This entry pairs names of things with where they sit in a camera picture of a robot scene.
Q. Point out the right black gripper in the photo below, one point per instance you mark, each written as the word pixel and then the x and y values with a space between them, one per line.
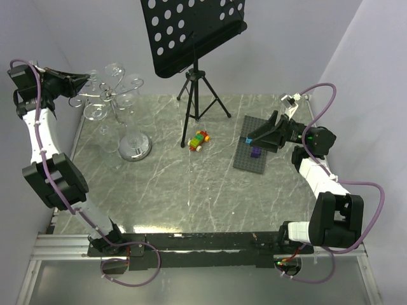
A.
pixel 269 140

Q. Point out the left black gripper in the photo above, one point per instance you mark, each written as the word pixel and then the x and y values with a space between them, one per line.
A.
pixel 72 84

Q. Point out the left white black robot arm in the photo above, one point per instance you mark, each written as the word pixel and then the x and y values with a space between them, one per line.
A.
pixel 51 173

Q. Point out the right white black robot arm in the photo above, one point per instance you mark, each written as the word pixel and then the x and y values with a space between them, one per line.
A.
pixel 336 220

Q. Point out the chrome wine glass rack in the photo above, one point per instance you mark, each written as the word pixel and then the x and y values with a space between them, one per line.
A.
pixel 110 89

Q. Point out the purple lego brick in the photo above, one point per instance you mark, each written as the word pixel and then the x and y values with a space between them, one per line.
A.
pixel 255 152

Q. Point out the colourful lego toy car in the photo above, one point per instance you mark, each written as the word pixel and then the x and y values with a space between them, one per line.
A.
pixel 195 144

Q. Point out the black perforated music stand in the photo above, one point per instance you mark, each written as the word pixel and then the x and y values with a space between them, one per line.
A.
pixel 182 32

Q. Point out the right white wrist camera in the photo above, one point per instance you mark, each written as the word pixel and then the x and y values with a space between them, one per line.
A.
pixel 289 104

